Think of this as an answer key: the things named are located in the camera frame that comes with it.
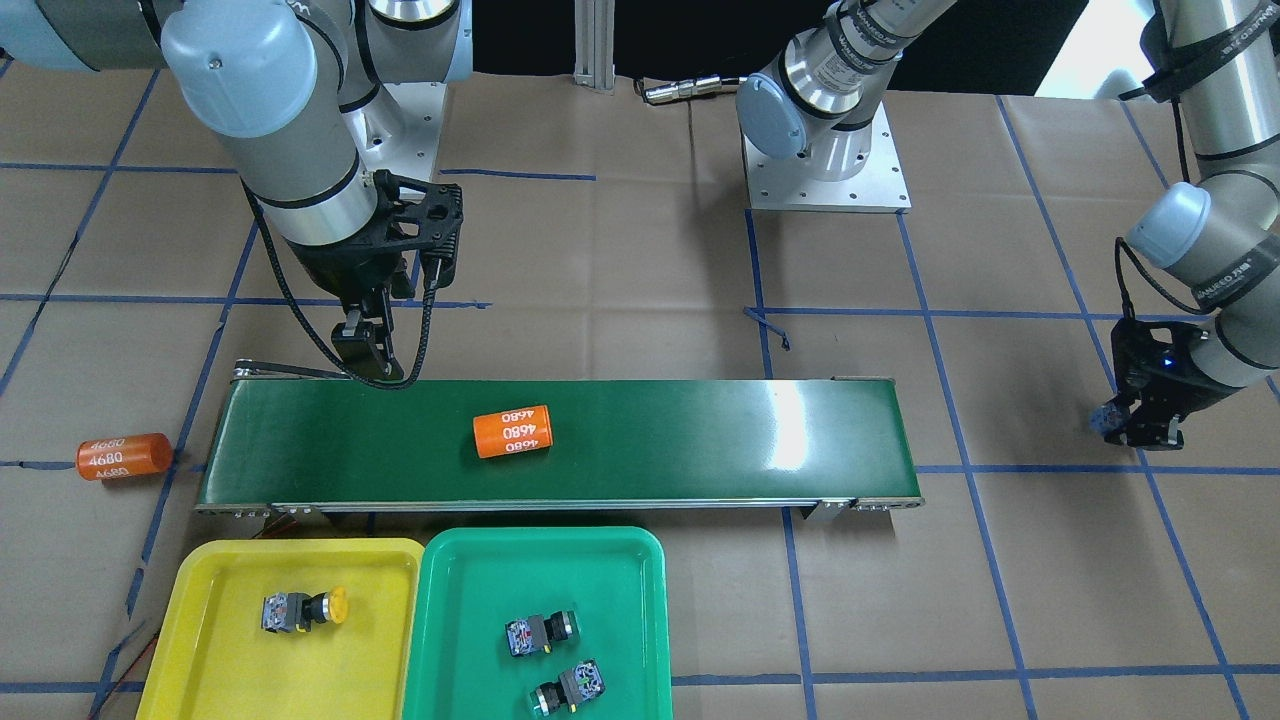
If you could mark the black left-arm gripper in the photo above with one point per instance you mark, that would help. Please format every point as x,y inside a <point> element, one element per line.
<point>1192,392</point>

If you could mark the green conveyor belt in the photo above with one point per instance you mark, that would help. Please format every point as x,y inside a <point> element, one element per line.
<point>295,443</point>

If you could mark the silver cable connector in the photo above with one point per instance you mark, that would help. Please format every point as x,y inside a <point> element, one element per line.
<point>668,93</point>

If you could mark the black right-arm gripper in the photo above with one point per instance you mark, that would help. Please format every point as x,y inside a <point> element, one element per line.
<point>334,268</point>

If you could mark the orange cylinder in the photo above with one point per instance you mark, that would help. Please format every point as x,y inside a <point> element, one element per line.
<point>125,456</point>
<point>512,432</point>

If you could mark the yellow plastic tray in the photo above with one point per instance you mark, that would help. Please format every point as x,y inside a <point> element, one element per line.
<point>215,659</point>

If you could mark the green plastic tray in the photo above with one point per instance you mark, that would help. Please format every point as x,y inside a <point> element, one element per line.
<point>475,580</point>

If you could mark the green push button switch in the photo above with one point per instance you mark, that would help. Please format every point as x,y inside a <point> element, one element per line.
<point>537,633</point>
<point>578,686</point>

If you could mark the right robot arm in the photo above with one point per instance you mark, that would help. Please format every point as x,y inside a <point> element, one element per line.
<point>299,94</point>

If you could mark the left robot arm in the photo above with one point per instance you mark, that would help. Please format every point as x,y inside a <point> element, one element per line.
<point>990,300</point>

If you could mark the green aluminium frame post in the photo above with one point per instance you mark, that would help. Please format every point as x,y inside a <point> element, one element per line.
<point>593,38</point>

